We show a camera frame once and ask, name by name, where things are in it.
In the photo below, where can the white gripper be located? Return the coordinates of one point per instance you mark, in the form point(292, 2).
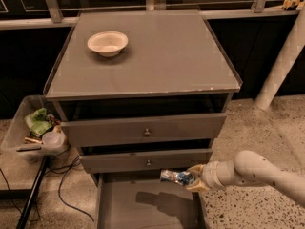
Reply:
point(210, 175)

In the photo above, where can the crushed redbull can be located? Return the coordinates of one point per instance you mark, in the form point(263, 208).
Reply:
point(182, 178)

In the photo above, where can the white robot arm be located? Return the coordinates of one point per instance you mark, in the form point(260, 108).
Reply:
point(246, 169)

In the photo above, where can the grey top drawer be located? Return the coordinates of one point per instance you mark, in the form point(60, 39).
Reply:
point(104, 132)

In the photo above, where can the brass top drawer knob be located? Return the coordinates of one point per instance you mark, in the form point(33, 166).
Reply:
point(147, 132)

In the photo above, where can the grey open bottom drawer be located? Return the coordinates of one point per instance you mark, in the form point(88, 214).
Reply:
point(139, 200)

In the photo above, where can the grey middle drawer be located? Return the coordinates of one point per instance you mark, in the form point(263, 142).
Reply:
point(125, 162)

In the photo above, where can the grey drawer cabinet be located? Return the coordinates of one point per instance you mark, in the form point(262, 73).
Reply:
point(172, 65)

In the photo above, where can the clear plastic cup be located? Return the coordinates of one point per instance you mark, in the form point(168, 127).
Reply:
point(51, 138)

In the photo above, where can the white paper bowl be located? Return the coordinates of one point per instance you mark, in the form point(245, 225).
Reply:
point(108, 43)

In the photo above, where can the white slanted pillar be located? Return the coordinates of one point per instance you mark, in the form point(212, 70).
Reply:
point(284, 62)

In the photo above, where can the black floor bar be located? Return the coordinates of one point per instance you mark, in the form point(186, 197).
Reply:
point(33, 193)

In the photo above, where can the green chip bag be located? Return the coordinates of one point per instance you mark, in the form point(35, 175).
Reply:
point(37, 122)

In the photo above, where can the clear plastic bin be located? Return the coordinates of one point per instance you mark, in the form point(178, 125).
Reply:
point(14, 139)

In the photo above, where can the yellow object on ledge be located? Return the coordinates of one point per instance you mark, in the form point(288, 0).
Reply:
point(291, 4)

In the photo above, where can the metal railing frame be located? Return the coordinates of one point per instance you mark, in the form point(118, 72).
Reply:
point(37, 14)

